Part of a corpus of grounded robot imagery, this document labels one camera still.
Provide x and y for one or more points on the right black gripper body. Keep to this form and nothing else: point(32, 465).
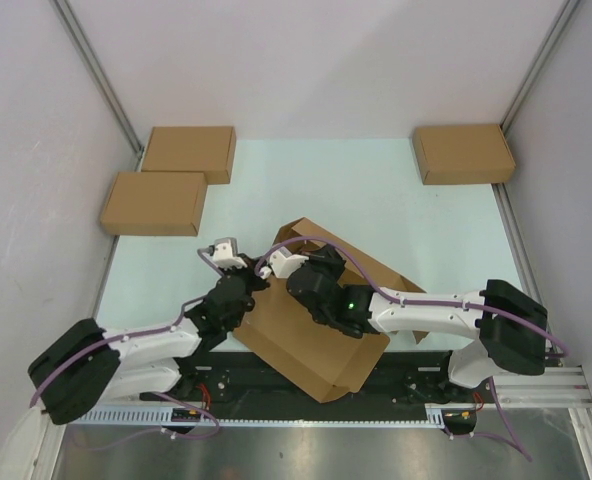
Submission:
point(329, 267)

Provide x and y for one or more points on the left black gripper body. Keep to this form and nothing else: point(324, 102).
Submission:
point(252, 282)

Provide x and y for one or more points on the cardboard box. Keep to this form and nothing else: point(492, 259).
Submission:
point(321, 361)
point(154, 204)
point(209, 150)
point(462, 154)

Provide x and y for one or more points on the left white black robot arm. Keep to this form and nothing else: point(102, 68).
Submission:
point(88, 363)

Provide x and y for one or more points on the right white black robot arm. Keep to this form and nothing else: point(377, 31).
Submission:
point(505, 327)

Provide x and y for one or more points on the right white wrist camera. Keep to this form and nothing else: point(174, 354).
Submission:
point(283, 262)

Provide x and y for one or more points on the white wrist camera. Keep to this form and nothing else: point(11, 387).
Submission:
point(283, 262)
point(225, 254)

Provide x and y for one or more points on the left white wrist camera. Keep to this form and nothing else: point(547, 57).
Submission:
point(225, 254)

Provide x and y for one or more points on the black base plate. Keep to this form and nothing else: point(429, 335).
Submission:
point(411, 378)

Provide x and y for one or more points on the left aluminium corner post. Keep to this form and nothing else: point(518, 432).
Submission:
point(91, 61)

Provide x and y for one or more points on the aluminium corner post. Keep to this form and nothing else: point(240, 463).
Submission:
point(544, 54)
point(91, 61)

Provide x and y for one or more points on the right aluminium corner post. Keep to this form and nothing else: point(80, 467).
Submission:
point(544, 54)

